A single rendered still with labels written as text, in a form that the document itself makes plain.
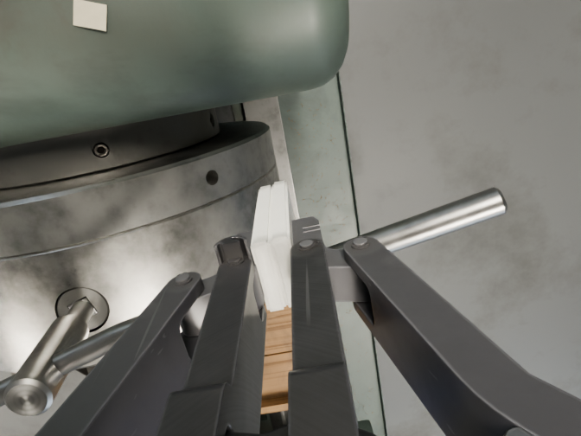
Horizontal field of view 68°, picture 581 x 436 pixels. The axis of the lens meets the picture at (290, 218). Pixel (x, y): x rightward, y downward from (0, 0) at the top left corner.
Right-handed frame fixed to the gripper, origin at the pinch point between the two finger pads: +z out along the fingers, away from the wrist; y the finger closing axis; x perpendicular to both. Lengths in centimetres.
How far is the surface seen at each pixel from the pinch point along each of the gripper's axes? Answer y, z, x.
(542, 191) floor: 83, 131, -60
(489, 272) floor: 62, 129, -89
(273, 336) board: -9, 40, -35
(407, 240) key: 5.4, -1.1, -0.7
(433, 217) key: 6.5, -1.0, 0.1
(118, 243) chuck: -11.3, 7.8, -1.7
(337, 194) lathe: 7, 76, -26
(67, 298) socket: -15.4, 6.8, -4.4
